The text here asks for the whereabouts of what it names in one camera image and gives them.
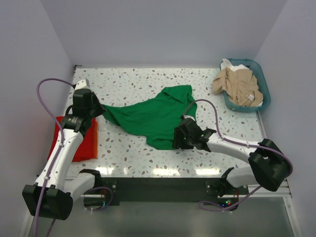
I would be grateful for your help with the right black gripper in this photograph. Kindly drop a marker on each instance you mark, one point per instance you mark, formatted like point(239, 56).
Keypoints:
point(177, 142)

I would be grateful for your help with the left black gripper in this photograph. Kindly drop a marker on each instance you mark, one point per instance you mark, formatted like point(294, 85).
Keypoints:
point(100, 109)

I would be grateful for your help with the green polo shirt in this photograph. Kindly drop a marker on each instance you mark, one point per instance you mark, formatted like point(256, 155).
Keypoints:
point(154, 118)

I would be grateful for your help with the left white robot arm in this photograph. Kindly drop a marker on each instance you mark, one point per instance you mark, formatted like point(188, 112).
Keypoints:
point(50, 196)

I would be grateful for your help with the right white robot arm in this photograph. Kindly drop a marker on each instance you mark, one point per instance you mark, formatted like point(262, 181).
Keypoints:
point(267, 166)

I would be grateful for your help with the orange folded t shirt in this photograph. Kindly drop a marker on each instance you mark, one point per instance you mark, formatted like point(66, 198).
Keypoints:
point(95, 140)

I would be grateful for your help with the red folded t shirt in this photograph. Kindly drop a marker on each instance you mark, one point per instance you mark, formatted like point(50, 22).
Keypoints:
point(84, 151)

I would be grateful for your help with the beige crumpled shirt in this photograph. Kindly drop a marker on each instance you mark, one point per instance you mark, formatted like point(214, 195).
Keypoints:
point(237, 86)

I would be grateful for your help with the white crumpled shirt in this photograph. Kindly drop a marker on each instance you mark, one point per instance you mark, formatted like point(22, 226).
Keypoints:
point(232, 64)

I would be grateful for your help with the teal plastic basket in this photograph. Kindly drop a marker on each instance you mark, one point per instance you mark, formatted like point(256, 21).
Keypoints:
point(263, 88)

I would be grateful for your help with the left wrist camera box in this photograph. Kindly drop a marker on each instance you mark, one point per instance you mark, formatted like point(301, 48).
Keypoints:
point(82, 84)

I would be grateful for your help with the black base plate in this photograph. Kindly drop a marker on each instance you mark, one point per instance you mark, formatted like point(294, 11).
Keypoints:
point(162, 190)

